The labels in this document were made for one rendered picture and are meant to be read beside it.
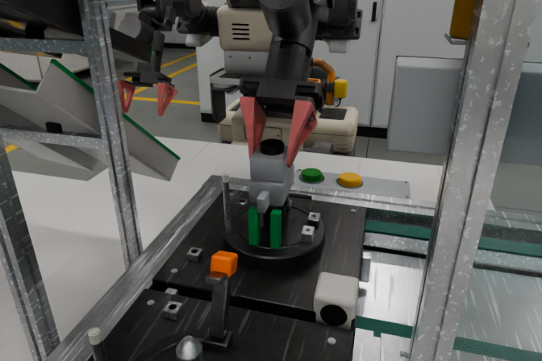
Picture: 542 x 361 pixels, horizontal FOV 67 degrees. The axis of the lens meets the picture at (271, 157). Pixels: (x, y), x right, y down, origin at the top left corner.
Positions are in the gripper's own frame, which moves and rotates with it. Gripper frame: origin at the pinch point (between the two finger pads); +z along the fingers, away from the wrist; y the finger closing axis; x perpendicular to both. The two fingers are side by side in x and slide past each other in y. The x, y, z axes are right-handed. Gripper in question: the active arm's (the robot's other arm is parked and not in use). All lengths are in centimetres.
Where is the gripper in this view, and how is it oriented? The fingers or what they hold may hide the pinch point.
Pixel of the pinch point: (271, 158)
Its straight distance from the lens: 50.8
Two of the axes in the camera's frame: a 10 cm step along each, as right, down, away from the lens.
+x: 2.1, 2.8, 9.4
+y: 9.6, 1.2, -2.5
